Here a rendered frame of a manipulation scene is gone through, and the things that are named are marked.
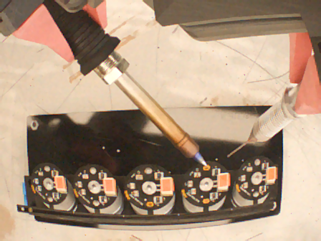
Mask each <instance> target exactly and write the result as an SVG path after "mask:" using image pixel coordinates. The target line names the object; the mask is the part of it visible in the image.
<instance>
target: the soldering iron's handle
mask: <svg viewBox="0 0 321 241"><path fill-rule="evenodd" d="M42 4H43V5H45V7H46V8H47V10H48V12H49V14H50V16H51V17H52V19H53V20H54V22H55V24H56V25H57V26H58V29H59V30H60V31H61V33H62V35H63V36H64V38H65V39H66V41H67V43H68V45H69V46H70V49H71V51H72V54H73V55H74V57H75V60H77V63H78V64H79V65H80V72H81V73H82V74H83V75H84V76H85V75H88V74H89V73H90V72H91V71H93V70H94V69H95V68H96V67H97V66H98V65H99V64H100V63H101V62H102V61H104V60H105V59H106V58H107V57H108V56H109V55H110V54H111V53H112V52H113V50H114V49H115V48H117V46H118V45H119V44H120V43H121V40H120V39H118V37H113V36H110V35H109V34H108V33H105V30H104V29H101V28H100V27H101V26H100V25H96V21H92V17H88V16H89V15H88V14H87V13H84V12H85V10H83V9H81V10H79V11H77V12H75V13H74V12H72V13H71V12H68V11H67V10H66V9H64V7H62V6H60V5H59V4H58V3H57V2H56V1H55V0H44V1H43V2H42Z"/></svg>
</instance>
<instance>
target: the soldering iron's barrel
mask: <svg viewBox="0 0 321 241"><path fill-rule="evenodd" d="M121 57H122V56H121V55H120V54H119V53H118V52H116V50H115V49H114V50H113V52H112V53H111V54H110V55H109V56H108V57H107V58H106V59H105V60H104V61H102V62H101V63H100V64H99V65H98V66H97V67H96V68H95V69H94V70H93V71H94V72H95V73H96V74H97V75H98V77H100V78H101V79H102V81H103V82H104V83H105V84H106V85H111V84H113V83H115V84H116V85H117V86H118V87H119V88H120V89H121V90H122V92H123V93H124V94H126V95H127V96H128V97H129V98H130V99H131V101H132V102H133V103H134V104H135V105H136V106H137V108H138V109H139V110H140V111H141V112H142V113H143V114H144V115H145V116H146V117H147V118H148V119H150V120H151V121H152V122H153V124H154V125H155V126H156V127H157V128H158V129H159V130H160V131H161V133H162V134H163V135H164V136H165V137H166V138H167V139H168V140H169V141H170V142H171V143H172V144H173V146H174V147H176V148H177V149H178V150H179V151H180V152H181V153H182V154H183V155H184V156H185V157H186V158H187V159H191V158H192V157H193V156H194V155H195V154H196V153H197V152H198V151H199V145H198V144H197V143H195V142H194V141H193V139H192V138H191V137H190V135H189V134H188V133H187V132H185V131H184V130H183V129H182V127H180V126H179V125H178V124H177V122H176V121H175V120H174V119H173V118H172V117H170V116H169V114H167V112H165V111H164V109H163V108H162V107H161V106H160V105H159V103H158V102H157V101H156V100H155V99H154V98H153V97H152V96H151V95H150V94H149V93H148V92H147V91H146V90H145V89H144V88H143V86H142V85H141V84H140V83H139V82H138V81H137V80H136V79H135V78H133V77H132V76H131V75H130V74H129V73H128V72H127V71H126V70H127V69H128V68H129V65H130V64H129V62H128V61H127V60H125V59H124V58H121Z"/></svg>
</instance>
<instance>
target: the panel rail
mask: <svg viewBox="0 0 321 241"><path fill-rule="evenodd" d="M258 201H259V200H253V204H252V205H248V206H243V207H235V208H228V209H220V210H211V211H209V207H203V211H202V212H187V213H183V214H154V210H152V209H151V210H148V214H133V215H131V214H104V213H100V209H99V208H97V209H96V207H95V208H94V211H95V213H91V212H75V211H69V210H68V211H65V210H61V209H54V205H53V204H49V209H48V208H44V207H42V208H40V207H33V206H25V205H21V204H17V205H16V206H17V211H18V212H23V213H27V214H37V215H42V216H49V217H57V218H58V217H61V218H65V219H79V220H84V221H87V220H89V221H96V222H117V223H119V222H124V223H154V222H157V223H164V222H189V221H196V220H207V219H216V218H223V217H232V216H238V215H240V214H250V213H254V212H261V211H267V210H268V209H274V201H270V202H265V203H260V204H258ZM22 207H23V208H24V211H22V209H21V208H22Z"/></svg>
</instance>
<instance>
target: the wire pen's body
mask: <svg viewBox="0 0 321 241"><path fill-rule="evenodd" d="M301 82H302V81H301ZM301 82H299V84H289V85H288V86H287V87H286V88H285V89H284V92H283V93H282V99H280V100H279V101H278V102H277V103H276V104H275V105H273V106H272V107H271V108H270V109H269V110H267V111H266V112H265V113H264V114H263V115H262V116H260V117H258V119H256V120H255V123H254V135H255V136H256V137H257V138H258V139H259V140H260V141H267V140H268V139H269V138H271V137H272V136H273V135H275V134H276V133H277V132H278V131H279V130H281V129H283V128H284V127H285V126H286V125H287V124H288V123H290V122H291V121H293V120H296V121H299V120H302V119H303V118H304V117H305V116H306V115H298V114H296V113H295V108H294V104H295V103H296V99H297V94H298V92H299V88H300V86H301Z"/></svg>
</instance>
